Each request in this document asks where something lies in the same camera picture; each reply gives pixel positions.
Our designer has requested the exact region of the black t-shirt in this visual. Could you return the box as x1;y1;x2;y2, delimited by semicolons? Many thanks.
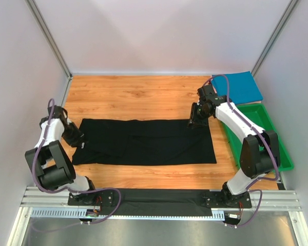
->
72;118;217;166

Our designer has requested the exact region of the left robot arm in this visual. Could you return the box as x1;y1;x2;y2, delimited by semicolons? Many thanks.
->
25;105;95;199

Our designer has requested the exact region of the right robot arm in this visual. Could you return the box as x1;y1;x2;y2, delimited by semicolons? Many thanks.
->
188;84;280;207

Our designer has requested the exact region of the blue folded t-shirt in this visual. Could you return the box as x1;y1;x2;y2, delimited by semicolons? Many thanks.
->
211;71;263;105

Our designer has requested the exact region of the green plastic tray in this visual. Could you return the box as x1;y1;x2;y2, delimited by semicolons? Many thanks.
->
219;103;295;172

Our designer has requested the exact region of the pink folded t-shirt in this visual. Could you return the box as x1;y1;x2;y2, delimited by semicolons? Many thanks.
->
213;87;262;106

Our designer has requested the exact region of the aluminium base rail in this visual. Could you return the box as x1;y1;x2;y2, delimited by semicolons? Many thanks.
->
20;187;302;212

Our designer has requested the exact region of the slotted cable duct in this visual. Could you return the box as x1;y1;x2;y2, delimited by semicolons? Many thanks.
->
30;208;240;221

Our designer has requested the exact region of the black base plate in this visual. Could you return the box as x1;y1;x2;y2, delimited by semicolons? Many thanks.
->
68;188;252;216

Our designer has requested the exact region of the left aluminium frame post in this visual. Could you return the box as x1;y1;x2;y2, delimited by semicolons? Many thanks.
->
25;0;72;78

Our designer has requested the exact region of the aluminium frame post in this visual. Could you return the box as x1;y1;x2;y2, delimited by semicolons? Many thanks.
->
251;0;300;77
25;0;72;78

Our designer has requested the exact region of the right aluminium frame post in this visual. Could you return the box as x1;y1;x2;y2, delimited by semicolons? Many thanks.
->
251;0;300;77

